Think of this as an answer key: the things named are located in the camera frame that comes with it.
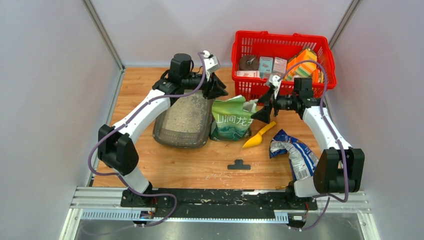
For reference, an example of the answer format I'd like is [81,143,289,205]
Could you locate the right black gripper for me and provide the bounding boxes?
[251,87,298,124]

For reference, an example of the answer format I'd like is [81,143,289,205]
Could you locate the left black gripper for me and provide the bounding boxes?
[181,70,228,101]

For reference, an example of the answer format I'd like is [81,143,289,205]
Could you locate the yellow plastic scoop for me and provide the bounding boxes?
[242,121,277,149]

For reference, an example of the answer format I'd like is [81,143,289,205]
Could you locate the green litter bag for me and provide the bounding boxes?
[209,95,258,142]

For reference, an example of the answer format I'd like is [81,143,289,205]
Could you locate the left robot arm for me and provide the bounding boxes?
[92,50,228,208]

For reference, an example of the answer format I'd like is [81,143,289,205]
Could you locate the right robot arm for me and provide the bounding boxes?
[252,75,365,210]

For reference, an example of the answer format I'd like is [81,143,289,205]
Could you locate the pink flat box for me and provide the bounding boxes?
[235,70,260,78]

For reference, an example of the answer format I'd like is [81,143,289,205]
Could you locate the grey litter box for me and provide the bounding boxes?
[152,90,214,149]

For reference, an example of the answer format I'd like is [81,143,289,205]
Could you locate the teal small box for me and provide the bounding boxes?
[258,56,274,79]

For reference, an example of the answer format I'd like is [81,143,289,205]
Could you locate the pink grey box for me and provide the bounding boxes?
[272,57,288,75]

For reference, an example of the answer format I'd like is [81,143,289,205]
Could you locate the orange box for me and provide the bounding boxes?
[284,47,318,82]

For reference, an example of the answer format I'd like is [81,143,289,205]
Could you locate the brown round item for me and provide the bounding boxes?
[238,55,260,71]

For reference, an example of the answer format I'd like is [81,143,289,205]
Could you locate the black bag clip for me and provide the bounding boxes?
[227,159,251,170]

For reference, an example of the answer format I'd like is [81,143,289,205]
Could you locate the blue crumpled bag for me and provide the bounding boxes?
[269,129,319,181]

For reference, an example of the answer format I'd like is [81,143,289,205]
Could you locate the red shopping basket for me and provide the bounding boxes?
[231,30,337,101]

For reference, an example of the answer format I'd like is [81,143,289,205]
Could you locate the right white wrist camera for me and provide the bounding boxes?
[266,74,282,99]

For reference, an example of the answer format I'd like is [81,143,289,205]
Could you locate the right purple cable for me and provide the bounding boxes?
[278,59,349,232]

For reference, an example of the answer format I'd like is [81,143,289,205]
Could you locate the purple cable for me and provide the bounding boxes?
[87,51,208,229]
[278,59,349,232]

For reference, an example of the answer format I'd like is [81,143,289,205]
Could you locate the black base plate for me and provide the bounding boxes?
[120,188,318,220]

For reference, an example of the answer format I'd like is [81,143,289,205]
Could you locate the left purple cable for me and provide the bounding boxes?
[87,51,208,229]

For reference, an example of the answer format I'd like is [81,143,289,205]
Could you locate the aluminium rail frame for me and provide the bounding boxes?
[60,187,380,240]

